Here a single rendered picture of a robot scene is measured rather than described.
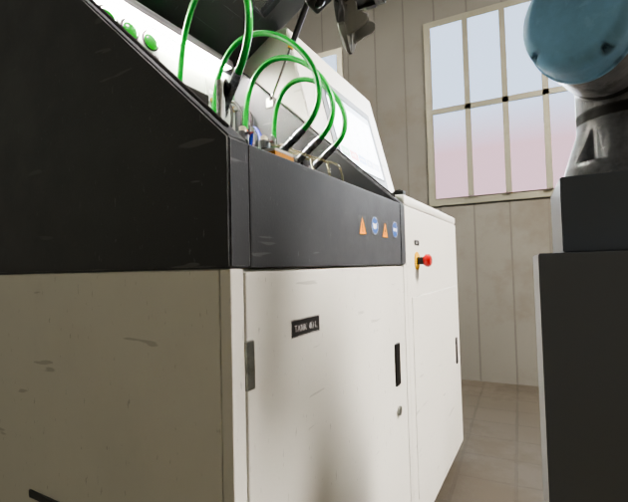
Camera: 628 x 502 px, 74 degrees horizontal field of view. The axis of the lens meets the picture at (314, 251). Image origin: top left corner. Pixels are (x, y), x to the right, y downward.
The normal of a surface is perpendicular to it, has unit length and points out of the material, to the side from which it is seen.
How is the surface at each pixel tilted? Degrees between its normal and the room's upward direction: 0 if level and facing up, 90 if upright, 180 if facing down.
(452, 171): 90
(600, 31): 97
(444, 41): 90
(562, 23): 97
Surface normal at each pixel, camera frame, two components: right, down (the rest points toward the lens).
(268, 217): 0.87, -0.04
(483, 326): -0.44, -0.03
